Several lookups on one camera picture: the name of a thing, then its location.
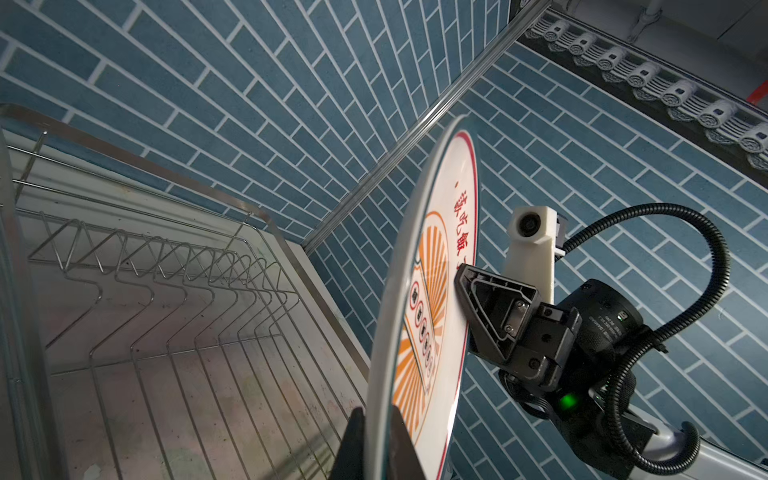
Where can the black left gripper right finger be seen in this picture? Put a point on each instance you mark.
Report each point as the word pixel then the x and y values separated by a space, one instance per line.
pixel 403 462

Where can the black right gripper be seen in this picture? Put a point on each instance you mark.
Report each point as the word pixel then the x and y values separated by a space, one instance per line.
pixel 573 347

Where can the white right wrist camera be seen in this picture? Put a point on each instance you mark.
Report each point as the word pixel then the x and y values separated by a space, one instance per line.
pixel 536 239

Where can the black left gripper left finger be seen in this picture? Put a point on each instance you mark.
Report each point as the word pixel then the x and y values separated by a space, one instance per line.
pixel 348 464

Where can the orange sunburst white plate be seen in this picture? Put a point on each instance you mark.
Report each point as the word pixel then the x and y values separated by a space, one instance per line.
pixel 421 334

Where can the chrome wire dish rack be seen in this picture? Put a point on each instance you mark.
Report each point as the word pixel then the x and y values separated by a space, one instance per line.
pixel 151 329

